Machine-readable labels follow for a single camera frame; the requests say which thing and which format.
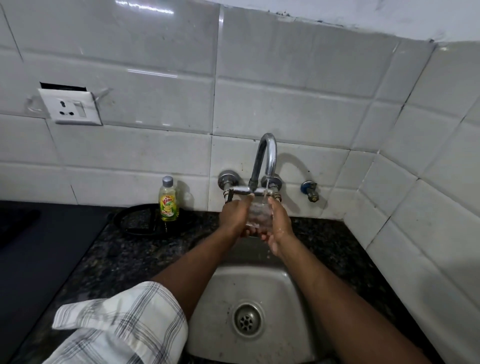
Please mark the person's right hand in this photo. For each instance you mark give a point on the person's right hand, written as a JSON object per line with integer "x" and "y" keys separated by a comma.
{"x": 280, "y": 228}

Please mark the person's left hand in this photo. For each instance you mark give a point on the person's left hand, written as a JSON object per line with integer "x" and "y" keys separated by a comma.
{"x": 233, "y": 218}

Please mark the person's right thumb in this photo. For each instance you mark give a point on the person's right thumb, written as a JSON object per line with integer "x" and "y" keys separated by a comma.
{"x": 273, "y": 210}

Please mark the person's left fingers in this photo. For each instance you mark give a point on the person's left fingers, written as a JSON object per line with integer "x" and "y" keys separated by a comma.
{"x": 245, "y": 232}

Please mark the clear drinking glass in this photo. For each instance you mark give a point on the clear drinking glass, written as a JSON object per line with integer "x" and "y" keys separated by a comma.
{"x": 258, "y": 215}

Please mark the person's right forearm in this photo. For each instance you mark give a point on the person's right forearm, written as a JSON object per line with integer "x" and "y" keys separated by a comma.
{"x": 337, "y": 300}

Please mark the person's left forearm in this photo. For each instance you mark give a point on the person's left forearm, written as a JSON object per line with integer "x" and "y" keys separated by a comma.
{"x": 195, "y": 270}

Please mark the blue angle valve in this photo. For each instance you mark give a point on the blue angle valve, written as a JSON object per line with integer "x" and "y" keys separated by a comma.
{"x": 310, "y": 189}

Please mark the stainless steel sink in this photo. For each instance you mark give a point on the stainless steel sink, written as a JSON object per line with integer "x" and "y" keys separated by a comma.
{"x": 247, "y": 311}

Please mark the yellow dish soap bottle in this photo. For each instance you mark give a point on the yellow dish soap bottle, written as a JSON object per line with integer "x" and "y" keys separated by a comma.
{"x": 168, "y": 200}

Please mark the sink drain strainer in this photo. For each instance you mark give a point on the sink drain strainer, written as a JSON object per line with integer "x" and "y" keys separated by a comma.
{"x": 247, "y": 320}

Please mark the white plaid shirt sleeve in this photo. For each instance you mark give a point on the white plaid shirt sleeve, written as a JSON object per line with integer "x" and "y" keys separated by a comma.
{"x": 120, "y": 326}

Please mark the black induction cooktop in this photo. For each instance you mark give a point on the black induction cooktop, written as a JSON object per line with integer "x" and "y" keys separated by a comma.
{"x": 37, "y": 270}

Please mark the chrome wall faucet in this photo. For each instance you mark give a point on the chrome wall faucet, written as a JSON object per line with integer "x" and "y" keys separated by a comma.
{"x": 258, "y": 176}

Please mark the white wall power socket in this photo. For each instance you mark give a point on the white wall power socket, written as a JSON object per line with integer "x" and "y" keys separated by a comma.
{"x": 71, "y": 107}

